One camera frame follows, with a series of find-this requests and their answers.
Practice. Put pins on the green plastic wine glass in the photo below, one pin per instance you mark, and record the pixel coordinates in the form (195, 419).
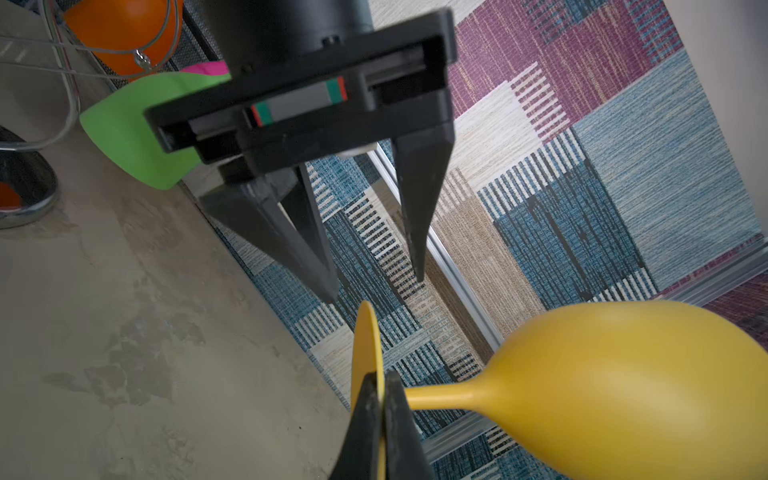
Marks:
(117, 126)

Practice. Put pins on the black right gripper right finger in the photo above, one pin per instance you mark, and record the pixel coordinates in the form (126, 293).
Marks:
(404, 455)

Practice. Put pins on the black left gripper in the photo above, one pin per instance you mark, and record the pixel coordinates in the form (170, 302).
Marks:
(307, 83)

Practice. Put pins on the pink plastic wine glass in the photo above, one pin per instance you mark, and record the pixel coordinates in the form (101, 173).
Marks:
(211, 68)

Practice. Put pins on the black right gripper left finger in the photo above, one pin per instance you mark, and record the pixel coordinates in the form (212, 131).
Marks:
(360, 451)

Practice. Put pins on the yellow plastic wine glass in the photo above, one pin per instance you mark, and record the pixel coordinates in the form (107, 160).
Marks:
(618, 390)

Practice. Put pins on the chrome wire wine glass rack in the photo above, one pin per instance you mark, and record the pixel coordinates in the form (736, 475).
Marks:
(29, 186)

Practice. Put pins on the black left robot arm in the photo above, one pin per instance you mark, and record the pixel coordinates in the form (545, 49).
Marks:
(311, 79)

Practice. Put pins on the orange plastic wine glass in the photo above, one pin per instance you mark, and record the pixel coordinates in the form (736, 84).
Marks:
(129, 37)

